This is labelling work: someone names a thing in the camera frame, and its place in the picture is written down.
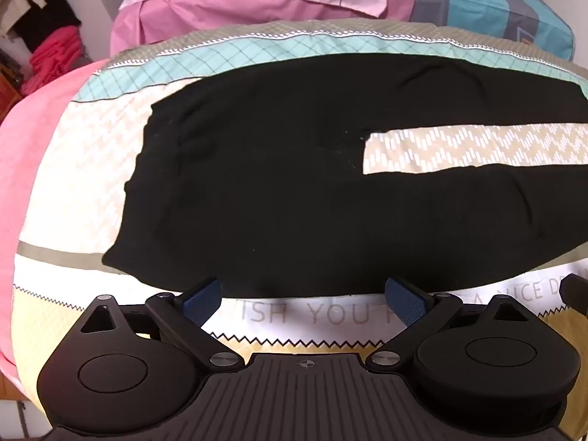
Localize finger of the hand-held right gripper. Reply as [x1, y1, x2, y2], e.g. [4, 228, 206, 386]
[561, 273, 588, 309]

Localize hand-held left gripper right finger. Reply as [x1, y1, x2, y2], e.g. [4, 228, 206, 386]
[367, 278, 529, 370]

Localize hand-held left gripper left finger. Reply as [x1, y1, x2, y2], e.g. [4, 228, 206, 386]
[80, 277, 244, 373]

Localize black pants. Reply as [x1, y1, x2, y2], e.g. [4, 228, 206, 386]
[102, 53, 588, 297]

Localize patterned bedsheet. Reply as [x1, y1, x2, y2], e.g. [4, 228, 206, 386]
[9, 21, 588, 423]

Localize pink blanket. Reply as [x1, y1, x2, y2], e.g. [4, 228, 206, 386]
[0, 57, 108, 391]

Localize red clothes pile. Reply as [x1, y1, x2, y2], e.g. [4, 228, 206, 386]
[21, 25, 93, 97]

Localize blue grey striped quilt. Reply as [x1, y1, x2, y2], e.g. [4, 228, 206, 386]
[386, 0, 575, 61]

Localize dark clothes pile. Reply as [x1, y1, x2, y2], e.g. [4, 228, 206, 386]
[0, 0, 82, 52]

